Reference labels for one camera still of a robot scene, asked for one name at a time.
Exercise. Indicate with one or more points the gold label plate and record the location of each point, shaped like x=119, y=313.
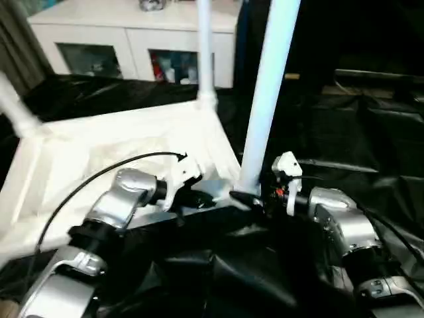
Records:
x=292, y=76

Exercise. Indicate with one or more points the red bottle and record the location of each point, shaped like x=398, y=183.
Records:
x=156, y=66

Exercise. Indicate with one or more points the grey curtain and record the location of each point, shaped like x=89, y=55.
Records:
x=20, y=43

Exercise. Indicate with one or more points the white plastic table leg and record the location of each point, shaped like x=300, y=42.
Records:
x=16, y=106
x=205, y=50
x=268, y=93

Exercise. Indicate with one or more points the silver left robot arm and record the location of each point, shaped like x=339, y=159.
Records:
x=112, y=212

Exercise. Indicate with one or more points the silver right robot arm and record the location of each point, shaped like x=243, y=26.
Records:
x=344, y=225

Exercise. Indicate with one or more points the white plastic table top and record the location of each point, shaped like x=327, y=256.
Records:
x=86, y=146

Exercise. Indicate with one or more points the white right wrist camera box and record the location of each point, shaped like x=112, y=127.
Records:
x=286, y=172

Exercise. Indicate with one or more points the silver metal rail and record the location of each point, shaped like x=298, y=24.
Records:
x=381, y=75

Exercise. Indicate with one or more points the white cabinet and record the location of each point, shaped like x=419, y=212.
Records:
x=126, y=33

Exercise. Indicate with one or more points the black mat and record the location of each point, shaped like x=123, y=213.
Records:
x=358, y=146

